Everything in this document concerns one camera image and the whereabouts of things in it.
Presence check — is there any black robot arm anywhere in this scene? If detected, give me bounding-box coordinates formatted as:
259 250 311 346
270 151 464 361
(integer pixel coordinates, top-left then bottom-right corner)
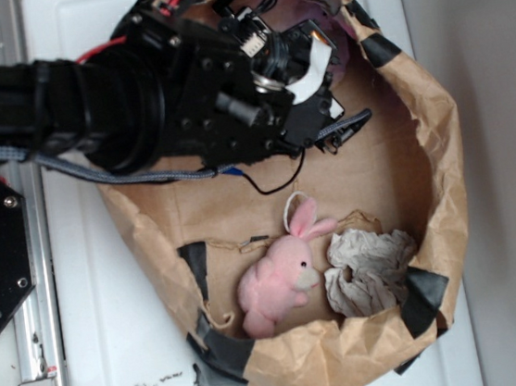
0 0 371 184

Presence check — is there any brown paper bag bin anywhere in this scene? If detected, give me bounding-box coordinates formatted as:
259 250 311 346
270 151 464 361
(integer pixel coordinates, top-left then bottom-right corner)
100 0 469 386

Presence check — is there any aluminium extrusion rail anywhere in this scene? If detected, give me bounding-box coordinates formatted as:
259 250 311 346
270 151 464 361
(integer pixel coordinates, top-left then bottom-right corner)
0 0 71 386

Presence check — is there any crumpled grey paper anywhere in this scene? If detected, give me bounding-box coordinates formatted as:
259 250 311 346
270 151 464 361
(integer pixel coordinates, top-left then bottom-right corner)
324 229 418 318

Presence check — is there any pink plush bunny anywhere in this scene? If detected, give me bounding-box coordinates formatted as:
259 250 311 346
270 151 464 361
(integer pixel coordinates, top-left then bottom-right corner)
237 191 338 340

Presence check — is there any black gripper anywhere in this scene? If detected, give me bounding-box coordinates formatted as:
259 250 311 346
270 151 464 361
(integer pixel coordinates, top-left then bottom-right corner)
110 0 372 168

